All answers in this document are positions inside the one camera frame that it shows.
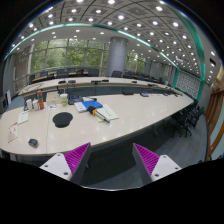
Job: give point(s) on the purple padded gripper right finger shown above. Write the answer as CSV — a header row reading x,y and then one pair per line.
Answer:
x,y
151,166

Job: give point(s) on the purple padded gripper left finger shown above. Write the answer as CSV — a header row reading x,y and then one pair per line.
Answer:
x,y
69,166

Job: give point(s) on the black computer mouse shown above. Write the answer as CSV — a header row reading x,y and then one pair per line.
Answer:
x,y
33,142

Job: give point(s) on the black round mouse pad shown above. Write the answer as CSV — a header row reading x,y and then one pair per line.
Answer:
x,y
62,119

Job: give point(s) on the black office chair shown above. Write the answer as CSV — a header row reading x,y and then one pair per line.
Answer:
x,y
188,118

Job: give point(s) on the blue folder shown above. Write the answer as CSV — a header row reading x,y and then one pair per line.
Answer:
x,y
93,103

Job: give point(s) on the red cylindrical can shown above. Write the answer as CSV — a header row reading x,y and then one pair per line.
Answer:
x,y
40,100

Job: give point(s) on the white paper sheet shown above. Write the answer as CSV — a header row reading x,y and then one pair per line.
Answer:
x,y
23,117

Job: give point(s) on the red and white leaflet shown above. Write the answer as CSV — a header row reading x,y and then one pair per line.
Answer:
x,y
12,132

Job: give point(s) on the green lidded cup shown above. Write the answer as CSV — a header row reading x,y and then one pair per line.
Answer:
x,y
64,99

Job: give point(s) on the white paper cup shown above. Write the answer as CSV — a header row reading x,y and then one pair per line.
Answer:
x,y
29,104

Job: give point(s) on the grey round pillar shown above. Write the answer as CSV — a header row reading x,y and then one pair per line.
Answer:
x,y
116,55

